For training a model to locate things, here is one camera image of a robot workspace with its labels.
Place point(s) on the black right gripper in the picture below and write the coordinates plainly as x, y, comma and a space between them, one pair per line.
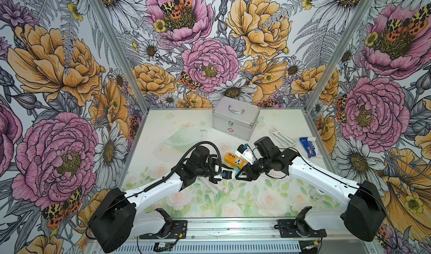
250, 176

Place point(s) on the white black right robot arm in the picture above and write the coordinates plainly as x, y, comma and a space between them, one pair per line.
361, 211

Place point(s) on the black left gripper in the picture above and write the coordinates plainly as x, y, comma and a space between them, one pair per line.
213, 160

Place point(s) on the clear green plastic bowl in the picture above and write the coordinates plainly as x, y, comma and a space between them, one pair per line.
187, 136

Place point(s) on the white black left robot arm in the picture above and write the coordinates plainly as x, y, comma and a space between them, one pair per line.
121, 214

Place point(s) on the silver aluminium first aid case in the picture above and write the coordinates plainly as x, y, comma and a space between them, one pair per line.
235, 118

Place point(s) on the white electric toothbrush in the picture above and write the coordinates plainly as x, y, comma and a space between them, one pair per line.
209, 185

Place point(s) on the orange power strip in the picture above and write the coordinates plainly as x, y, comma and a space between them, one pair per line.
234, 161

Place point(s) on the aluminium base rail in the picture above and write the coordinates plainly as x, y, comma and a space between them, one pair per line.
259, 236

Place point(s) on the blue snack packet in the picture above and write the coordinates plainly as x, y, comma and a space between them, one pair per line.
308, 143

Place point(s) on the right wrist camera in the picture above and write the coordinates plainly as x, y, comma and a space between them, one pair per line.
244, 152

